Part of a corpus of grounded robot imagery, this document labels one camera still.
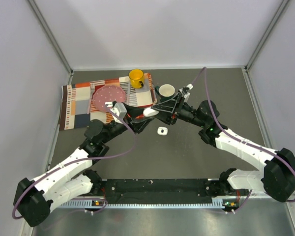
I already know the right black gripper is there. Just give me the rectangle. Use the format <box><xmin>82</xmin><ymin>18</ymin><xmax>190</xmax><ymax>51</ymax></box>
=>
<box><xmin>151</xmin><ymin>93</ymin><xmax>207</xmax><ymax>128</ymax></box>

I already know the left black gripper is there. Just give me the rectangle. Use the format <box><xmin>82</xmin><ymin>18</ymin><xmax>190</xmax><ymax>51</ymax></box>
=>
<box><xmin>101</xmin><ymin>103</ymin><xmax>154</xmax><ymax>144</ymax></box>

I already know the white earbud charging case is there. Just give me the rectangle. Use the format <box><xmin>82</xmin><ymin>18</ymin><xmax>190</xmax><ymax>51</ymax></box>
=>
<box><xmin>157</xmin><ymin>127</ymin><xmax>168</xmax><ymax>136</ymax></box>

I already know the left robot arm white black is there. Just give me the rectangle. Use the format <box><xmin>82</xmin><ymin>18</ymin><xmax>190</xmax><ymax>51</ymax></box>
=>
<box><xmin>12</xmin><ymin>102</ymin><xmax>159</xmax><ymax>227</ymax></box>

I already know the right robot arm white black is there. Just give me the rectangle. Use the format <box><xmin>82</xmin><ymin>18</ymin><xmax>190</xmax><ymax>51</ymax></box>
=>
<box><xmin>144</xmin><ymin>92</ymin><xmax>295</xmax><ymax>202</ymax></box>

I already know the dark green mug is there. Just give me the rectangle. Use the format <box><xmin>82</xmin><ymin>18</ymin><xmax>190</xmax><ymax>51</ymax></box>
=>
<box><xmin>154</xmin><ymin>84</ymin><xmax>175</xmax><ymax>102</ymax></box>

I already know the lilac knife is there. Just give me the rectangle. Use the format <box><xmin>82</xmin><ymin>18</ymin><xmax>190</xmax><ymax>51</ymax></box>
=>
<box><xmin>126</xmin><ymin>82</ymin><xmax>131</xmax><ymax>105</ymax></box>

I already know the pink dotted plate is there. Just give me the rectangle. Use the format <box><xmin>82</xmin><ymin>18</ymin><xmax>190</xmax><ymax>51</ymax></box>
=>
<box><xmin>92</xmin><ymin>85</ymin><xmax>126</xmax><ymax>112</ymax></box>

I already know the yellow mug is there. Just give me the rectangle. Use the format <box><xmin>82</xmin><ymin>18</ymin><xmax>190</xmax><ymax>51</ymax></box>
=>
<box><xmin>128</xmin><ymin>69</ymin><xmax>144</xmax><ymax>89</ymax></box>

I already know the lilac fork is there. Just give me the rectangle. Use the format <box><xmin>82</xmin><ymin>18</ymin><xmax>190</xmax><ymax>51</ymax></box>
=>
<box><xmin>87</xmin><ymin>83</ymin><xmax>95</xmax><ymax>114</ymax></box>

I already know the patterned orange placemat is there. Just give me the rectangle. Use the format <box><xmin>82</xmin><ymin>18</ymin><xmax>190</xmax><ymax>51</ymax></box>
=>
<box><xmin>59</xmin><ymin>73</ymin><xmax>157</xmax><ymax>130</ymax></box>

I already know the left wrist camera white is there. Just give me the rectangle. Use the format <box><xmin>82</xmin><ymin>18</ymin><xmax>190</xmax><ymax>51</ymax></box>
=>
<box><xmin>104</xmin><ymin>102</ymin><xmax>127</xmax><ymax>120</ymax></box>

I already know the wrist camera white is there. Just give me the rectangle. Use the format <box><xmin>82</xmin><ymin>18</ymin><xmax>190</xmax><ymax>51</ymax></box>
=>
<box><xmin>104</xmin><ymin>102</ymin><xmax>127</xmax><ymax>120</ymax></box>
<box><xmin>179</xmin><ymin>84</ymin><xmax>193</xmax><ymax>102</ymax></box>

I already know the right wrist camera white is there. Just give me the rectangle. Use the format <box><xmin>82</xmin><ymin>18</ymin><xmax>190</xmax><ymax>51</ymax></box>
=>
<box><xmin>179</xmin><ymin>84</ymin><xmax>193</xmax><ymax>102</ymax></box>

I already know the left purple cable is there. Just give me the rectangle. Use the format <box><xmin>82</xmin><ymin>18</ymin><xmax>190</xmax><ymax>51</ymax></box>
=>
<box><xmin>12</xmin><ymin>104</ymin><xmax>139</xmax><ymax>219</ymax></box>

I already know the purple cable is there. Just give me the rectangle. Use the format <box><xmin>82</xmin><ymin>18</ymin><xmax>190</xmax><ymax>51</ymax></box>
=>
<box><xmin>12</xmin><ymin>104</ymin><xmax>139</xmax><ymax>219</ymax></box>
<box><xmin>190</xmin><ymin>66</ymin><xmax>295</xmax><ymax>214</ymax></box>

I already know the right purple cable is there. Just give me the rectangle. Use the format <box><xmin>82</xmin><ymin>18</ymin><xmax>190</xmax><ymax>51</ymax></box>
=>
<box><xmin>190</xmin><ymin>66</ymin><xmax>295</xmax><ymax>214</ymax></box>

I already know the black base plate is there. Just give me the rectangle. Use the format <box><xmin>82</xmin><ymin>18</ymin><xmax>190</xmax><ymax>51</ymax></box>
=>
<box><xmin>88</xmin><ymin>178</ymin><xmax>239</xmax><ymax>204</ymax></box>

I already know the grey slotted cable duct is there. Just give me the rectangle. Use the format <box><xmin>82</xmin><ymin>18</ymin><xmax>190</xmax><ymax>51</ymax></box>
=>
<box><xmin>59</xmin><ymin>199</ymin><xmax>237</xmax><ymax>209</ymax></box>

